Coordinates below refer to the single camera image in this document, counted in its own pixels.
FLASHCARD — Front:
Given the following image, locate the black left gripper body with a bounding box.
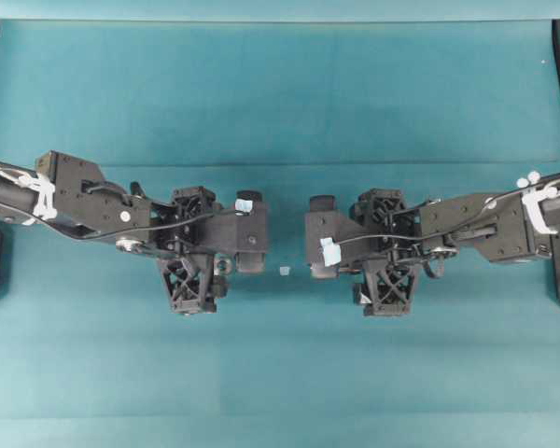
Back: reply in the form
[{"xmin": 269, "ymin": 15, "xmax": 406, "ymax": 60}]
[{"xmin": 116, "ymin": 186, "xmax": 228, "ymax": 315}]

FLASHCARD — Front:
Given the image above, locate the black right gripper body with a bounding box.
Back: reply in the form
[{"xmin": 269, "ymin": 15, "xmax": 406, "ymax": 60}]
[{"xmin": 339, "ymin": 189, "xmax": 457, "ymax": 317}]

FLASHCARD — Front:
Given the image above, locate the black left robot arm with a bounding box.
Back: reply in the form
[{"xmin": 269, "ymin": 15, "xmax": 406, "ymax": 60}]
[{"xmin": 0, "ymin": 151, "xmax": 228, "ymax": 315}]

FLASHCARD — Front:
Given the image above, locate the teal table mat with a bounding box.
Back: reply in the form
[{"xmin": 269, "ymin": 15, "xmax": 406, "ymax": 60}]
[{"xmin": 0, "ymin": 1, "xmax": 560, "ymax": 447}]

